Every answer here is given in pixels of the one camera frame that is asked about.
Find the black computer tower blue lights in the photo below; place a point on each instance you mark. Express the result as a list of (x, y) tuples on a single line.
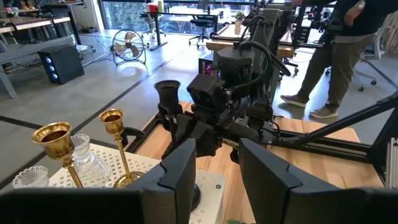
[(62, 63)]

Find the black aluminium table frame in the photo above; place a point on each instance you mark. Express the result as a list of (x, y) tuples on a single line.
[(326, 146)]

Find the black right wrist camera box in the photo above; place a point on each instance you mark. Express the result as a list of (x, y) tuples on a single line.
[(206, 90)]

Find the black office chair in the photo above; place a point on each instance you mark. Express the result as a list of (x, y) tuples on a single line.
[(202, 25)]

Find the metal floor fan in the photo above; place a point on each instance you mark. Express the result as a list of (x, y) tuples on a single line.
[(129, 46)]

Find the black candlestick holder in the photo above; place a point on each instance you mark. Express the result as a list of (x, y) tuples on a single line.
[(168, 93)]

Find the person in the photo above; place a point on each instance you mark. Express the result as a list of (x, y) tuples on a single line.
[(339, 59)]

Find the wooden bench table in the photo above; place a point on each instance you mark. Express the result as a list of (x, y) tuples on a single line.
[(28, 25)]

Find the computer case pink light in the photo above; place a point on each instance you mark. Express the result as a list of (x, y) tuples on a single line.
[(206, 67)]

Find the gold candlestick holder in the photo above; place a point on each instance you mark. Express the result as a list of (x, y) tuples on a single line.
[(112, 119), (56, 143)]

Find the red cup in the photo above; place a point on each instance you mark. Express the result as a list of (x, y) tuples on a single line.
[(152, 7)]

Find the person's hand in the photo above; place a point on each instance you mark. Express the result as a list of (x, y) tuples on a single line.
[(353, 14)]

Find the silver aluminium extrusion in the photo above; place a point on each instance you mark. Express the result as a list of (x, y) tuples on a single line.
[(392, 163)]

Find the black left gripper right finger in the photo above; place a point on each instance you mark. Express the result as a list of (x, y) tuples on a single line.
[(267, 193)]

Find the small potted plant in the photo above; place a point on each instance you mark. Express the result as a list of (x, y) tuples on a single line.
[(238, 25)]

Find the white chair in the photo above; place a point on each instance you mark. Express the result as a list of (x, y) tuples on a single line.
[(381, 40)]

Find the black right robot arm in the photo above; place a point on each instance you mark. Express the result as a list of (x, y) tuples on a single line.
[(236, 65)]

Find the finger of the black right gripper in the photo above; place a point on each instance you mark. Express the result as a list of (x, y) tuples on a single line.
[(207, 140), (185, 129)]

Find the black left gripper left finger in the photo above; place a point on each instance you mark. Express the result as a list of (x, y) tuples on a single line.
[(174, 186)]

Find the clear glass candle holder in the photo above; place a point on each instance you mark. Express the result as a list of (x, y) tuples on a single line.
[(31, 179), (90, 168)]

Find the white perforated metal shelf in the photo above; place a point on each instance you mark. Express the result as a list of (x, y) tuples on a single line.
[(211, 199)]

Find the black desk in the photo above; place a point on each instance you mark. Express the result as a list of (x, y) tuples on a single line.
[(174, 14)]

